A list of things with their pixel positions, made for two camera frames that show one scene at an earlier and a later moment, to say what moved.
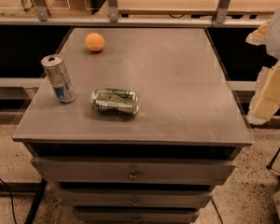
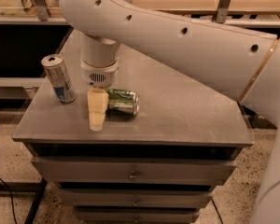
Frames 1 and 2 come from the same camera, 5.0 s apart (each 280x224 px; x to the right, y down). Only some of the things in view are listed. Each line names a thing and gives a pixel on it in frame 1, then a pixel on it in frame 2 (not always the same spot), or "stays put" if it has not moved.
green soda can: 116,100 stays put
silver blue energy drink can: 63,87 stays put
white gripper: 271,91 to 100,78
